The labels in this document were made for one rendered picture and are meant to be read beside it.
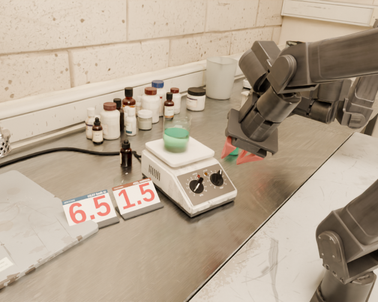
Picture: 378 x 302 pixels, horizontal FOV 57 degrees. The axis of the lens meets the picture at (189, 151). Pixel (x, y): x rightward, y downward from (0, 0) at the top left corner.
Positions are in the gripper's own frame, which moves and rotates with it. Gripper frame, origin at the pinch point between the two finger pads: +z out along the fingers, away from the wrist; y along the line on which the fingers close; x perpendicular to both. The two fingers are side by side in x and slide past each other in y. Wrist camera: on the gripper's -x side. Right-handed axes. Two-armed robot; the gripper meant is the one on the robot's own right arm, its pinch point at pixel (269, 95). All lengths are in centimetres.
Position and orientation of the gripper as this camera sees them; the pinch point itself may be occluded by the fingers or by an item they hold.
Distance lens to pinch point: 108.5
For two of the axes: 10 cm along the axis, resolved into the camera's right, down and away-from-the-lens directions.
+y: -7.0, 2.8, -6.5
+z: -7.1, -3.5, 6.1
